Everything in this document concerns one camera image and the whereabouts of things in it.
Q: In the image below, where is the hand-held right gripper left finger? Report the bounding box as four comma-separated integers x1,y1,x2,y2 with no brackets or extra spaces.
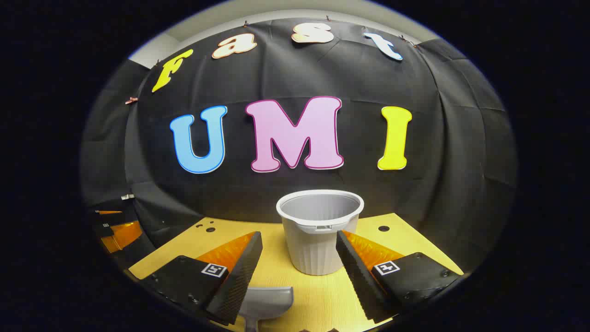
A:
138,231,264,326

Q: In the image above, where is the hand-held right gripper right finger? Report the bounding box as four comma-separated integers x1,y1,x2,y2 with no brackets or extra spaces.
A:
335,230,463,324

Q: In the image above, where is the grey plastic dustpan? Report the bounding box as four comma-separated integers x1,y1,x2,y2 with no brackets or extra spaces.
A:
237,286,294,332

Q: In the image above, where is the ribbed grey garbage bin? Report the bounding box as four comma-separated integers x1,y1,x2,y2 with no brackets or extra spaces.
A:
276,189,365,276

